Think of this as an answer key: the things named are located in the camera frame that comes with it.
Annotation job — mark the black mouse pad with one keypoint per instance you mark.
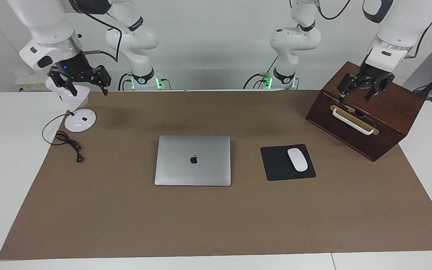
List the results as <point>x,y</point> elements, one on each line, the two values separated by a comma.
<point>276,165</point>

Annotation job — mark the dark brown wooden box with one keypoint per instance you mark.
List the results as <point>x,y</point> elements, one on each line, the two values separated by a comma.
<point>396,108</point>

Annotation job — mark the white computer mouse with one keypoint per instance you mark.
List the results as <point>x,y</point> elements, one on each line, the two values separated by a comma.
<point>297,159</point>

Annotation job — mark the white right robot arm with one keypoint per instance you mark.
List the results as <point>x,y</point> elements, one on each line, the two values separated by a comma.
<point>47,22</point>

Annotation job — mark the brown table mat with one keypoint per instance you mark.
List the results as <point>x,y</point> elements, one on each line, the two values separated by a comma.
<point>201,225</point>

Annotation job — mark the white power strip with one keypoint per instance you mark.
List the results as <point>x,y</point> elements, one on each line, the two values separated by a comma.
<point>32,86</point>

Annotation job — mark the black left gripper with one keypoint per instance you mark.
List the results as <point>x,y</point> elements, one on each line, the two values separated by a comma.
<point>371,73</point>

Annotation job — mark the white desk lamp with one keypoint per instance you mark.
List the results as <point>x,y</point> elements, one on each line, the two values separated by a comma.
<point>81,120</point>

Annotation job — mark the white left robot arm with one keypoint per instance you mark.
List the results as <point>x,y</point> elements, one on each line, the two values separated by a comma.
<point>399,26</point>

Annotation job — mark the silver laptop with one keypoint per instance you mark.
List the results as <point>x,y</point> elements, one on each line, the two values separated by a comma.
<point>186,168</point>

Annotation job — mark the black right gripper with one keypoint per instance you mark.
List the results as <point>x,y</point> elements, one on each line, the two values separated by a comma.
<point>71,67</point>

